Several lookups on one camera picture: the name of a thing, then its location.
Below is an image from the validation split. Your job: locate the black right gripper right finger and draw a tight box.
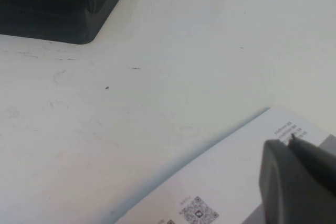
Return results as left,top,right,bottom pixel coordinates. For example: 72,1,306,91
288,133,336,191

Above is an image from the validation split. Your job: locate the white box with QR code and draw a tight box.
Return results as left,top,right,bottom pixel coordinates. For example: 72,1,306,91
111,106,336,224

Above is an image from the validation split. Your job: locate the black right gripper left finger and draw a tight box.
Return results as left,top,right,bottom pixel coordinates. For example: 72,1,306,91
258,138,336,224

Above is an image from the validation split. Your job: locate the black plastic drip tray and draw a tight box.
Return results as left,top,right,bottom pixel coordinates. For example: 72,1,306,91
0,0,139,46

